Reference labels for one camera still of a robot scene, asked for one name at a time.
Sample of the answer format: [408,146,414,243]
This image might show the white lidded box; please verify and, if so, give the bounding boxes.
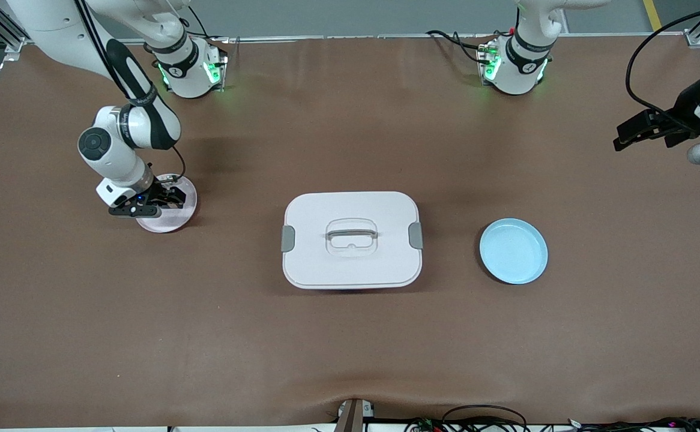
[281,191,424,290]

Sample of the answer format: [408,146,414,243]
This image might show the pink round plate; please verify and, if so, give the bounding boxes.
[136,173,198,233]

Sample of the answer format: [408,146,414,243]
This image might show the light blue round plate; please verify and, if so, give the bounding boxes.
[479,218,549,285]

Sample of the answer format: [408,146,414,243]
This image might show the brown table cover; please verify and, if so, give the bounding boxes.
[0,33,700,428]

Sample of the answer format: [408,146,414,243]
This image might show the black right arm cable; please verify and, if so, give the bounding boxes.
[73,0,187,184]

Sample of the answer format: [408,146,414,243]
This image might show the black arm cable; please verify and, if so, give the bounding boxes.
[625,0,700,130]
[73,0,187,184]

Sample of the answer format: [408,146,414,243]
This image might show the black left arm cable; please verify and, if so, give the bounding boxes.
[625,0,700,130]

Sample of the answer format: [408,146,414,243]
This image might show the black right base cable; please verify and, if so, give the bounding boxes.
[185,5,231,46]

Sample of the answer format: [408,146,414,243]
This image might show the silver table edge rail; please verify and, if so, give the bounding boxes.
[194,33,687,46]

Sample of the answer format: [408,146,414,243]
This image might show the black left base cables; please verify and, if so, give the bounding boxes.
[426,29,496,64]

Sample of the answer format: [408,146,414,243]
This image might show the metal table edge bracket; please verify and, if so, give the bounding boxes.
[337,398,376,432]

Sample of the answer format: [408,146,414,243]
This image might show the black cable bundle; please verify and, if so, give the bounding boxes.
[566,416,700,432]
[404,404,531,432]

